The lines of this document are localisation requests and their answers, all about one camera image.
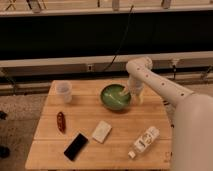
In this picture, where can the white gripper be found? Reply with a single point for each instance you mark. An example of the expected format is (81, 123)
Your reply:
(135, 86)

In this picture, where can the green ceramic bowl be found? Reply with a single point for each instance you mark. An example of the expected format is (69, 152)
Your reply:
(112, 98)

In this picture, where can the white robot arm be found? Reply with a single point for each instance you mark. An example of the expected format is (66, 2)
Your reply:
(192, 134)

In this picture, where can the clear plastic bottle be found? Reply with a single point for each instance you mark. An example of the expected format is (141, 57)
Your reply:
(144, 141)

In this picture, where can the wooden table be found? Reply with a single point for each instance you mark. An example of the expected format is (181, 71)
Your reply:
(84, 135)

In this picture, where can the clear plastic cup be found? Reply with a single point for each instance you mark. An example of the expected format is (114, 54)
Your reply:
(64, 91)

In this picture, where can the black smartphone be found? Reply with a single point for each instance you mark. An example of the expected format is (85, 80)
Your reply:
(76, 146)

